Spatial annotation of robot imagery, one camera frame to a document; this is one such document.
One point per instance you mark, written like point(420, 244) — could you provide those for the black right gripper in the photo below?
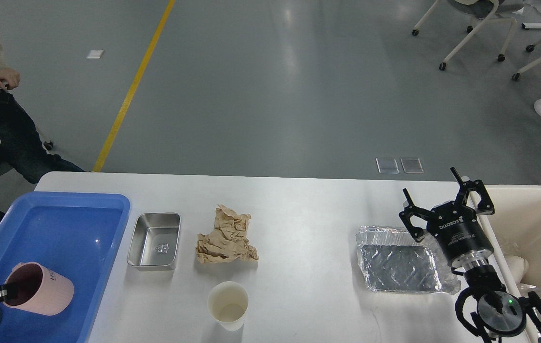
point(463, 233)

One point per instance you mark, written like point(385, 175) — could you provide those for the pink plastic mug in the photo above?
point(38, 289)

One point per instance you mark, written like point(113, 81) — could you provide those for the aluminium foil tray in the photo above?
point(391, 261)

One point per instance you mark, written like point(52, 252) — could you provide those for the stainless steel rectangular container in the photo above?
point(154, 243)

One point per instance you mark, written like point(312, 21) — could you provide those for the white paper cup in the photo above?
point(228, 304)

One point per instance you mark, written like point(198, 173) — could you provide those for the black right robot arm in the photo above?
point(484, 308)

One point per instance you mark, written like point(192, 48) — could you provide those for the person's hand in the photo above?
point(9, 79)

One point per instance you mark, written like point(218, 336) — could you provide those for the floor socket plate right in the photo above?
point(412, 165)

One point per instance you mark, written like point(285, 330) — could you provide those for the floor socket plate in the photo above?
point(412, 165)
point(387, 166)

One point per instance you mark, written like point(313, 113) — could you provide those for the floor socket plate left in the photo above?
point(387, 166)

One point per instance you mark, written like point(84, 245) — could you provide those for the white object in bin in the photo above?
point(518, 267)

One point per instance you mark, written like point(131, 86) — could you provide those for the blue plastic tray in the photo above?
point(74, 234)

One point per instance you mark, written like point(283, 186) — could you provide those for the white office chair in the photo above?
point(482, 13)

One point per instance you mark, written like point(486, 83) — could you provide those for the crumpled brown paper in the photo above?
point(228, 240)

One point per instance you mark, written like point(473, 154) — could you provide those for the white floor tag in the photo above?
point(95, 54)

